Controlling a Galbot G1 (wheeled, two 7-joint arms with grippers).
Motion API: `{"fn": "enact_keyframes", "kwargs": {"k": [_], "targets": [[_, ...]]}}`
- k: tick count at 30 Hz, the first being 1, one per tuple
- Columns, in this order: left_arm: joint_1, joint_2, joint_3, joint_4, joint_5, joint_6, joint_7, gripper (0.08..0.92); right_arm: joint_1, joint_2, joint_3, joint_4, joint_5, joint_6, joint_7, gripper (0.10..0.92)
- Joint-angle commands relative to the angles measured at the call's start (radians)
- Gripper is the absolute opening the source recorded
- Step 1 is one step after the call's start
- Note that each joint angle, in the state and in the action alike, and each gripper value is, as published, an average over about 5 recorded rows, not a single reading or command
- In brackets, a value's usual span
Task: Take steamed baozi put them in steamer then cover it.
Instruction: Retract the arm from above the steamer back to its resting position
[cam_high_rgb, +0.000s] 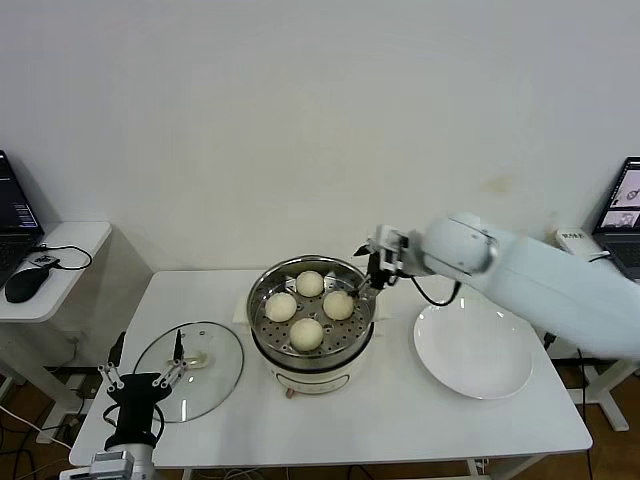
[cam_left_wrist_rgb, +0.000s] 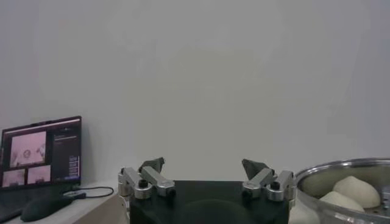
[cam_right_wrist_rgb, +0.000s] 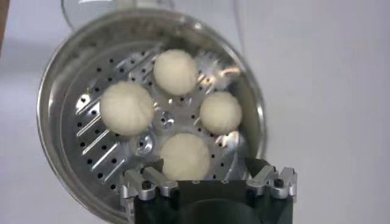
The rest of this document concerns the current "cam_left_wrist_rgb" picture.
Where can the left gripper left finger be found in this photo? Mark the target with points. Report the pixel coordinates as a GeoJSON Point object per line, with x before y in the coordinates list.
{"type": "Point", "coordinates": [143, 182]}

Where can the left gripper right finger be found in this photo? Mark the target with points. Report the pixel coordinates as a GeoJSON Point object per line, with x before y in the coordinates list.
{"type": "Point", "coordinates": [274, 185]}

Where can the white steamed baozi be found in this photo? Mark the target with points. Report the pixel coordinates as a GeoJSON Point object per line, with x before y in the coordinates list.
{"type": "Point", "coordinates": [359, 190]}
{"type": "Point", "coordinates": [341, 203]}

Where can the perforated steel steamer basket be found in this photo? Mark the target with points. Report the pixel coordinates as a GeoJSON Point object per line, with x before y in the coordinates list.
{"type": "Point", "coordinates": [314, 179]}

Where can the white side table with mouse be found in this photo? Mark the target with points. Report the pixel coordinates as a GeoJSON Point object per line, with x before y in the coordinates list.
{"type": "Point", "coordinates": [91, 210]}

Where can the black laptop beside mouse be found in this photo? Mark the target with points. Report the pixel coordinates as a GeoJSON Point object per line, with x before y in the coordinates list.
{"type": "Point", "coordinates": [64, 152]}

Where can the black computer mouse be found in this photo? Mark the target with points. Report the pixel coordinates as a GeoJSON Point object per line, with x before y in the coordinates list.
{"type": "Point", "coordinates": [42, 207]}

